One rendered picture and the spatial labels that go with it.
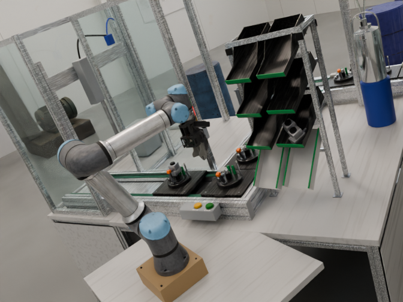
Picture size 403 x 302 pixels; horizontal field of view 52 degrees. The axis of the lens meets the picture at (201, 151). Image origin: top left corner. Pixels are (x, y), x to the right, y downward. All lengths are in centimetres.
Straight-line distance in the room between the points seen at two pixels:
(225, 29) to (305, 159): 1034
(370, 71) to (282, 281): 132
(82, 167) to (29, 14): 855
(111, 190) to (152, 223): 20
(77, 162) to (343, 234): 107
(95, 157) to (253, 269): 77
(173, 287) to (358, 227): 79
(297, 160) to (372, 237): 46
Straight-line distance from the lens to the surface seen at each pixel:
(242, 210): 199
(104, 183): 165
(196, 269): 176
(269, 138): 189
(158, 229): 164
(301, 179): 190
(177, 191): 226
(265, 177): 198
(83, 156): 148
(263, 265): 175
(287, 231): 188
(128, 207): 172
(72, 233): 296
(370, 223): 184
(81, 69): 279
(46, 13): 1002
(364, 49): 244
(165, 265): 172
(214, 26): 1190
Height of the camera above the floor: 197
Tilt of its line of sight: 22 degrees down
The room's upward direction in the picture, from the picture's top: 20 degrees counter-clockwise
